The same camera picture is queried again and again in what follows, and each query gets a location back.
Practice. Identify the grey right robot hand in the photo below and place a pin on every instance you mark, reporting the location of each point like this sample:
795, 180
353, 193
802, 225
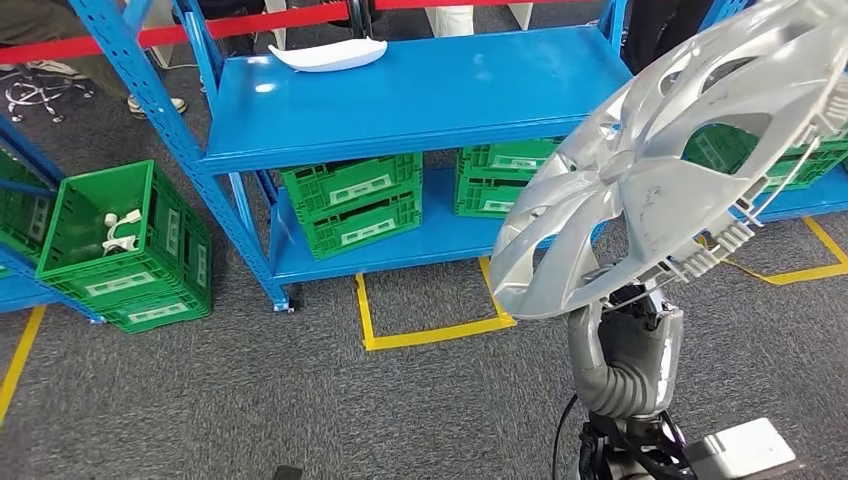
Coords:
642, 331

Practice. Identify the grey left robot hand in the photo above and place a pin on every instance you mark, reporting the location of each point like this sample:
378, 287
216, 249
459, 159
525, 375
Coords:
288, 474

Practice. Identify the silver plastic wheel hubcap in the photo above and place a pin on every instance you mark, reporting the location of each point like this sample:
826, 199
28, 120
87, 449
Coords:
649, 192

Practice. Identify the white curved plastic part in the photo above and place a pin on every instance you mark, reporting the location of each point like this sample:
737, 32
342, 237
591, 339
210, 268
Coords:
328, 56

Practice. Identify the green open plastic crate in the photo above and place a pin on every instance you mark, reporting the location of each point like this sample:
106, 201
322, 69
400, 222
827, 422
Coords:
172, 252

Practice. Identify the white plastic fittings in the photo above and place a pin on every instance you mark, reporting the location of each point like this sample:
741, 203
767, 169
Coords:
119, 235

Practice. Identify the white desk panel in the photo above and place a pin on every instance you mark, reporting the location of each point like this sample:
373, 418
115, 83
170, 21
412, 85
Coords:
520, 13

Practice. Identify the black round stool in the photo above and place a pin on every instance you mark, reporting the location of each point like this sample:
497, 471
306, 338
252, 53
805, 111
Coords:
40, 93

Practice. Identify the red barrier belt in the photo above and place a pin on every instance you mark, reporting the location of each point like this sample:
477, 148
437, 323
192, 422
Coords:
40, 50

